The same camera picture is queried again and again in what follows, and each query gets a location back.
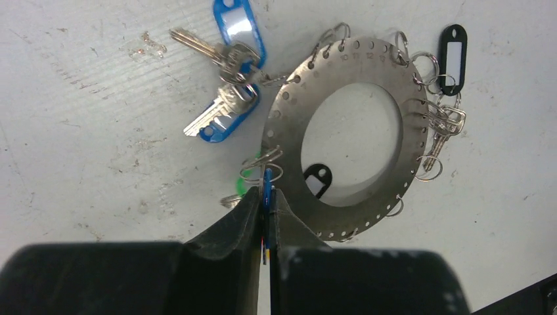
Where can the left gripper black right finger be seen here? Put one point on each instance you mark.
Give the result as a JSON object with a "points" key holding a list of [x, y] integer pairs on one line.
{"points": [[290, 239]]}

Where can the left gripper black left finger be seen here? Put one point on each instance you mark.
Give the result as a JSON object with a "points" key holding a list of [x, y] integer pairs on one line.
{"points": [[218, 270]]}

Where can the black key tag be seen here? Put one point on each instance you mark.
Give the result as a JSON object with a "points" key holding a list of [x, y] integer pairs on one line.
{"points": [[318, 178]]}

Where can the green key tag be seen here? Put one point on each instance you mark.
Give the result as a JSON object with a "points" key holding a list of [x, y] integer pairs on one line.
{"points": [[250, 175]]}

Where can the grey metal keyring disc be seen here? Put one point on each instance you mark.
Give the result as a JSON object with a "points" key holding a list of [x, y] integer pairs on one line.
{"points": [[359, 105]]}

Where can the black tagged key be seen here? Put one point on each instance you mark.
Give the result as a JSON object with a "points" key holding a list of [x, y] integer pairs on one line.
{"points": [[448, 119]]}

